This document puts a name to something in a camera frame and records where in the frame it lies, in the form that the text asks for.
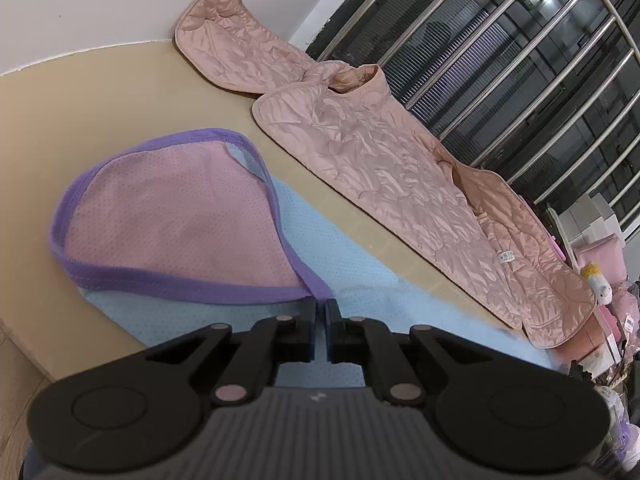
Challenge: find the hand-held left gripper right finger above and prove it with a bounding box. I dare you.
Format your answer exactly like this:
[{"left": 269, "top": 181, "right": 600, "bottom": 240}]
[{"left": 325, "top": 298, "right": 506, "bottom": 406}]

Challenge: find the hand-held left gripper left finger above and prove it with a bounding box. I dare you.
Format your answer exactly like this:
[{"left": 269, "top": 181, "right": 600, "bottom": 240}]
[{"left": 144, "top": 298, "right": 317, "bottom": 407}]

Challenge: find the pink quilted jacket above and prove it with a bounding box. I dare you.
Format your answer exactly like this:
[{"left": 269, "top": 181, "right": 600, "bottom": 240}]
[{"left": 173, "top": 0, "right": 599, "bottom": 350}]

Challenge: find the pink blue mesh tank top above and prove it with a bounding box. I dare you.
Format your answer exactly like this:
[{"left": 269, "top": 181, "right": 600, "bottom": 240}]
[{"left": 48, "top": 128, "right": 558, "bottom": 391}]

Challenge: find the pink storage box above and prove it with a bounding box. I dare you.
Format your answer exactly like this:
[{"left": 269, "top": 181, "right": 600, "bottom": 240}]
[{"left": 562, "top": 305, "right": 621, "bottom": 363}]

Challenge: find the white yellow plush toy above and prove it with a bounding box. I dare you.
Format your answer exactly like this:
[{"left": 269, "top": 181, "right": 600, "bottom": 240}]
[{"left": 580, "top": 261, "right": 615, "bottom": 307}]

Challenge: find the stack of white boxes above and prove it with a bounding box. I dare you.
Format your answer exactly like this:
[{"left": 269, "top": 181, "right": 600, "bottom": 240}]
[{"left": 550, "top": 194, "right": 626, "bottom": 248}]

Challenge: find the pink fluffy toy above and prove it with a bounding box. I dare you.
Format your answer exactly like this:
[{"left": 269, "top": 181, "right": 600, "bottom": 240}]
[{"left": 612, "top": 287, "right": 640, "bottom": 318}]

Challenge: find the steel window railing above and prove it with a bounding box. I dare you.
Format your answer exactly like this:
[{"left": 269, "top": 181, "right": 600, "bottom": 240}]
[{"left": 306, "top": 0, "right": 640, "bottom": 241}]

